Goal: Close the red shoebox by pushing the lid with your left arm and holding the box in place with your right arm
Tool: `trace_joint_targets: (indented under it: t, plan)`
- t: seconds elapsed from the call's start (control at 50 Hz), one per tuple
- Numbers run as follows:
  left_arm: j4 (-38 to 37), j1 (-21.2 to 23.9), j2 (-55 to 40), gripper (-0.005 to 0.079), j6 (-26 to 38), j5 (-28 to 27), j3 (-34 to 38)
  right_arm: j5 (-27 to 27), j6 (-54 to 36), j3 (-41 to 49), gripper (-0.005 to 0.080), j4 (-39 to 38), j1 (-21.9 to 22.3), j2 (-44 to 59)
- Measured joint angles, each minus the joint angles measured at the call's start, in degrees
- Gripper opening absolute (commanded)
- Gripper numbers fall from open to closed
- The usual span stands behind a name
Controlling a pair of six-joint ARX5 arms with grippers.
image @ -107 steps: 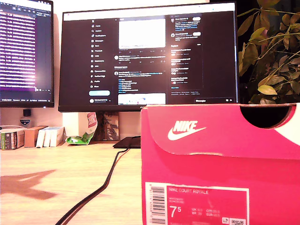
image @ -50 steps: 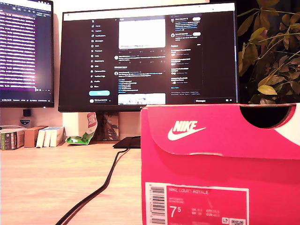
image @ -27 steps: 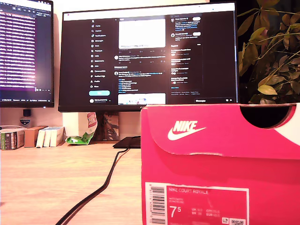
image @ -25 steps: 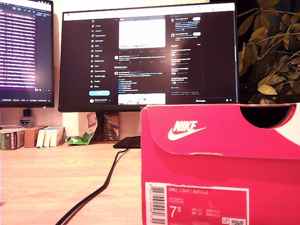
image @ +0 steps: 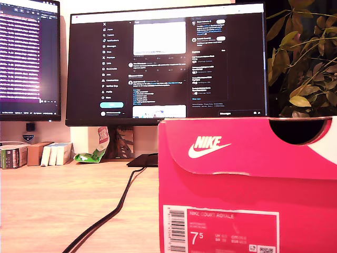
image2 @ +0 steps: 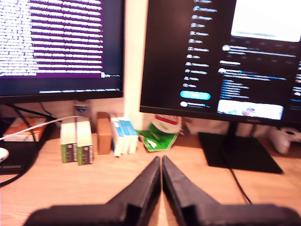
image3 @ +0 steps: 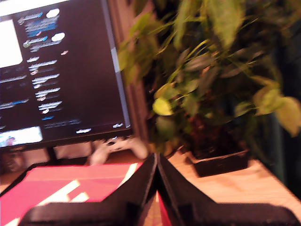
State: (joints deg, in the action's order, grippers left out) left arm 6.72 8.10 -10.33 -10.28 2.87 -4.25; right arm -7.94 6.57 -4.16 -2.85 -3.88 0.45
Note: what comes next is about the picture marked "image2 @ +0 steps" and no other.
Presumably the green white battery box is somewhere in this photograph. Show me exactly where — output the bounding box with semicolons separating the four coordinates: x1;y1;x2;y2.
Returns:
60;122;78;164
76;120;95;165

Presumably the orange white box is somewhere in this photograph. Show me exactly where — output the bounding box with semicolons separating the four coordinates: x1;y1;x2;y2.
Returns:
3;117;48;143

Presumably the monitor with dark feed screen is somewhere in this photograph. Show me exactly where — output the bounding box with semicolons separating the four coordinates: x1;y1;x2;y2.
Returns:
140;0;301;175

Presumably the brown cardboard box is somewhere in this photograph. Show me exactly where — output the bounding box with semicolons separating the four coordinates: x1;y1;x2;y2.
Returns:
96;112;112;155

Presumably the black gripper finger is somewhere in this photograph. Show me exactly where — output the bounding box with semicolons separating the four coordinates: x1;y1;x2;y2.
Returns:
161;154;220;226
110;156;162;226

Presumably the white computer mouse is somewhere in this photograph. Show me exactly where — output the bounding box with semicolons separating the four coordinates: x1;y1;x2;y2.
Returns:
0;147;10;163

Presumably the monitor with purple terminal screen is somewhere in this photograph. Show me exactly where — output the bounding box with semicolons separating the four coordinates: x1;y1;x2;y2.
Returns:
0;0;125;176

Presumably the white game controller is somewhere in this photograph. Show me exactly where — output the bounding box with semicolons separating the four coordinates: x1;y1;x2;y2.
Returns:
268;127;301;155

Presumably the green white pouch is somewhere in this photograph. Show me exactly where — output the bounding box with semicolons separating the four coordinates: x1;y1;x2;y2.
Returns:
136;114;183;153

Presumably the black monitor cable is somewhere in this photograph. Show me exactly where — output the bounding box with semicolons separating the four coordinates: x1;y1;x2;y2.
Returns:
229;168;252;204

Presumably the white blue carton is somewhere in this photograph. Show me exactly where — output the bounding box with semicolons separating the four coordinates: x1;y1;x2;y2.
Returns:
124;116;139;155
110;116;129;158

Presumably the white cable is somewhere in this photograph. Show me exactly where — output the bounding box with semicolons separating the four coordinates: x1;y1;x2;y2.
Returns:
0;115;82;142

